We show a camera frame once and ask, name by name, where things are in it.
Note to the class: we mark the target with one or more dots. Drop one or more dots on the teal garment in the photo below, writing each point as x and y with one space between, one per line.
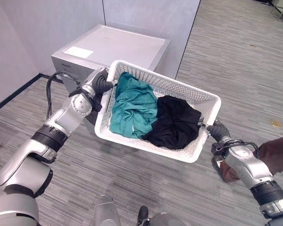
132 106

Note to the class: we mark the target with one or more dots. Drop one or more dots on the person's hand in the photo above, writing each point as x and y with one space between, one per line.
227 172

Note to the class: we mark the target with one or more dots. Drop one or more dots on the silver robot left leg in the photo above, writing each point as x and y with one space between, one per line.
106 212

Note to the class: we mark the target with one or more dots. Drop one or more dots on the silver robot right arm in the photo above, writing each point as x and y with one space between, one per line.
250 167

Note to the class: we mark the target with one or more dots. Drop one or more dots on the small yellow floor scrap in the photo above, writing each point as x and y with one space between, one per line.
276 123

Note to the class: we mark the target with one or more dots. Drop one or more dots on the white label sticker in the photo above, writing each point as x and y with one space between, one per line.
79 52

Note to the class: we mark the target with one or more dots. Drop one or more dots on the metal rack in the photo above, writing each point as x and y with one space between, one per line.
281 9

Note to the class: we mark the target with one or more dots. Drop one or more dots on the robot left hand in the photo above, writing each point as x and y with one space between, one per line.
101 81

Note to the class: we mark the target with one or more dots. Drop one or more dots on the black garment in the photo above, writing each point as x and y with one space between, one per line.
177 122

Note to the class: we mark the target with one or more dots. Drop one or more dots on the person's forearm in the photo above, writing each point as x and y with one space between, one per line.
276 153

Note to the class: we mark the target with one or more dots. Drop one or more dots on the grey washing machine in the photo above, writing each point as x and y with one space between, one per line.
113 47

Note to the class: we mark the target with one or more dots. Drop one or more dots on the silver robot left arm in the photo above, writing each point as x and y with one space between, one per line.
61 120

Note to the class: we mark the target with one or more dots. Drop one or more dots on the white perforated laundry basket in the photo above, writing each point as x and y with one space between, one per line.
179 91

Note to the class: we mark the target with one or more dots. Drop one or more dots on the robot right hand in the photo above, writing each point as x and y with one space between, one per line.
219 131

